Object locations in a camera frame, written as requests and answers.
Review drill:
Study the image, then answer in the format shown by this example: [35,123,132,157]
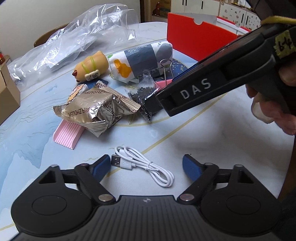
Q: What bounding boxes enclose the white USB cable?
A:
[111,146,175,188]

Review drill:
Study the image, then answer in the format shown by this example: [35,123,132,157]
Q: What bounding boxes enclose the bag of black beads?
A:
[127,72,159,123]

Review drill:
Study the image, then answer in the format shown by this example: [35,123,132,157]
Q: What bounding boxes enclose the person's right hand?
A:
[259,63,295,136]

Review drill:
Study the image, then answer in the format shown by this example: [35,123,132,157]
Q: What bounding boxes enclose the white kitchen cabinets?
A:
[171,0,260,30]

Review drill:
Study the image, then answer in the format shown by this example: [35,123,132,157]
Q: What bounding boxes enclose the red and white cardboard box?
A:
[166,13,250,61]

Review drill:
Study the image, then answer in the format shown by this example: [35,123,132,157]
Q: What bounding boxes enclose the gold foil snack wrapper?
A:
[53,80,141,137]

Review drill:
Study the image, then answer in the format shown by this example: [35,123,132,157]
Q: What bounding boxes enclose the small cartoon snack packet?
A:
[67,84,89,103]

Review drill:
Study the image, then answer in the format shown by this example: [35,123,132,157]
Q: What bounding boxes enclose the pink binder clip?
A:
[153,58,174,91]

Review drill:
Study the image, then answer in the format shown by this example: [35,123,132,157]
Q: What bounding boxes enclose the yellow squishy dog toy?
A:
[72,51,109,82]

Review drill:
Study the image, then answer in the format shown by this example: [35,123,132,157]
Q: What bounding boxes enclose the small brown cardboard box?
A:
[0,63,21,124]

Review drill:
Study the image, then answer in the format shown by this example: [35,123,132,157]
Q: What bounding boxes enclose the rolled patterned cloth package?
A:
[107,41,173,83]

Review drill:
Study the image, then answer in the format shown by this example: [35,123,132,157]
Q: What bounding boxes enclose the brown wooden chair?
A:
[34,24,68,48]

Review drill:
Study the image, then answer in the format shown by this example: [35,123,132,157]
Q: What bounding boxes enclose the clear plastic bag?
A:
[8,3,139,91]

